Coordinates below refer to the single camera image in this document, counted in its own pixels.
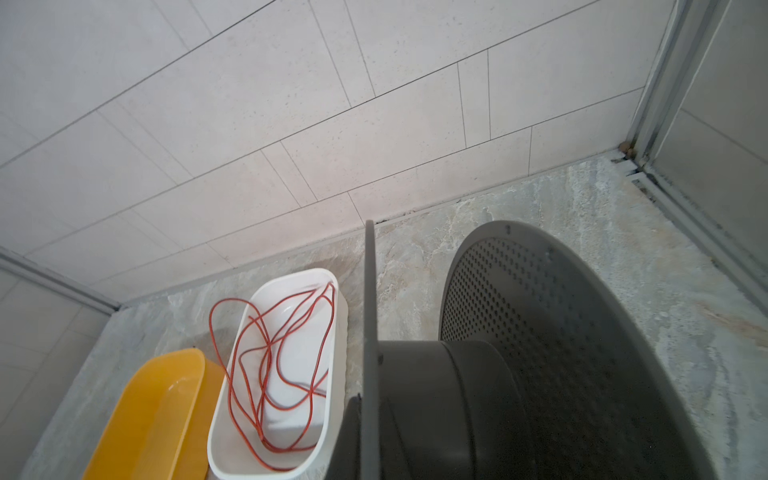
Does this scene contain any yellow plastic tray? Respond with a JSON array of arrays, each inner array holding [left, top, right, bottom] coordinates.
[[83, 348, 224, 479]]

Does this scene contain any aluminium corner post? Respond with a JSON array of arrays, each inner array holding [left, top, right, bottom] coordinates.
[[623, 1, 767, 310], [1, 247, 121, 315]]

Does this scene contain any aluminium corner post right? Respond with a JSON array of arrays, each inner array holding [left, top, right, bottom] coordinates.
[[623, 1, 767, 310]]

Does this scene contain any white plastic tray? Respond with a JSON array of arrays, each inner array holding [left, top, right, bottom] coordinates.
[[207, 268, 348, 479]]

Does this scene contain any grey perforated cable spool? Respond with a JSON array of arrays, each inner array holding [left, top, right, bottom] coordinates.
[[326, 221, 715, 479]]

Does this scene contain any red cable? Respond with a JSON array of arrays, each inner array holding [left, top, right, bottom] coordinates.
[[208, 280, 337, 472]]

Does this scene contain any aluminium corner post left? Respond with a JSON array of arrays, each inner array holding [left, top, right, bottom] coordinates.
[[1, 247, 121, 315]]

